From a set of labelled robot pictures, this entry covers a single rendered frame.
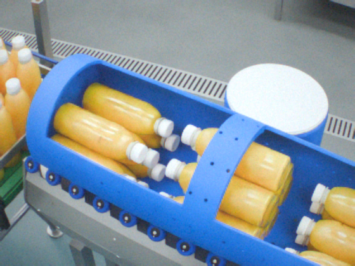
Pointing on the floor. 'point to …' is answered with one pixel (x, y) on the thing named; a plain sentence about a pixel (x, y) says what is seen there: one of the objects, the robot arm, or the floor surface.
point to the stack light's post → (42, 28)
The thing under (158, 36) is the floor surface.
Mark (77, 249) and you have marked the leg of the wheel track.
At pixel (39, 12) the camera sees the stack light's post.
